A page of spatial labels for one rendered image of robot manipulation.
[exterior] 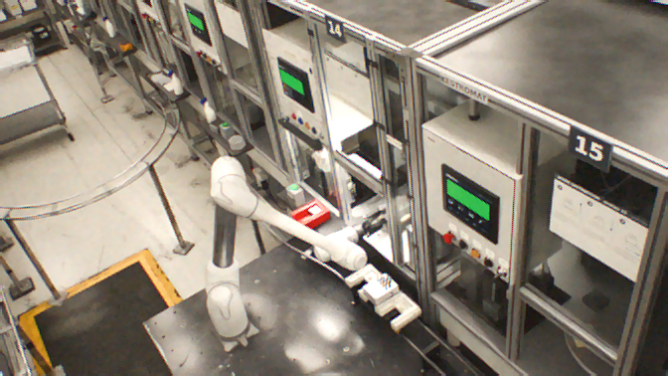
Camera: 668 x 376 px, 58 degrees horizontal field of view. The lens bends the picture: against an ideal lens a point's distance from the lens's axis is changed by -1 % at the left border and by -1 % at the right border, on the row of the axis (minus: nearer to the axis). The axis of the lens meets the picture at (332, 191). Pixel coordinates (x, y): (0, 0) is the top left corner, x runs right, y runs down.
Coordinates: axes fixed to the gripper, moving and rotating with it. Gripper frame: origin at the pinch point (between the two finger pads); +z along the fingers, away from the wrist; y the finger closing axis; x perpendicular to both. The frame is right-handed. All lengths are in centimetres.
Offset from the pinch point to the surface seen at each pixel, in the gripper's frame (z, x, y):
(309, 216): -24.7, 34.5, -8.5
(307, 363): -68, -23, -32
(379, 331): -33, -31, -32
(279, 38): -14, 47, 83
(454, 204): -17, -65, 56
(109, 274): -121, 182, -99
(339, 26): -14, -4, 102
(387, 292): -27.7, -33.0, -8.0
